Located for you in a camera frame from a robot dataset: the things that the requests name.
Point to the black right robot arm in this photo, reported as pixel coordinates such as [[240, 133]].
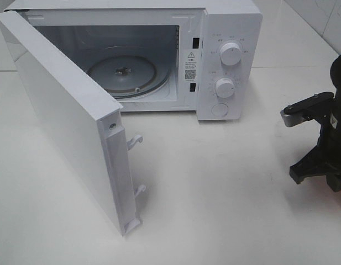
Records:
[[335, 75]]

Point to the white microwave door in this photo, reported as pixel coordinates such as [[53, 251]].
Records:
[[80, 117]]

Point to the white microwave knob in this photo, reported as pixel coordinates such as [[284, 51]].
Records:
[[224, 88], [230, 53]]

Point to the upper white microwave knob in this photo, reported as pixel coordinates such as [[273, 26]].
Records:
[[230, 53]]

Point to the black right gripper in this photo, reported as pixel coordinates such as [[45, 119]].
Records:
[[324, 159]]

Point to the white warning label sticker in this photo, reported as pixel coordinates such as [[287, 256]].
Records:
[[190, 64]]

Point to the white microwave oven body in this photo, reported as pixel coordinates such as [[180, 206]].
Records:
[[88, 32]]

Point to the round white door release button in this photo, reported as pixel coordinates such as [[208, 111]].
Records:
[[220, 110]]

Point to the lower white microwave knob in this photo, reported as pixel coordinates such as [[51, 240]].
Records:
[[224, 88]]

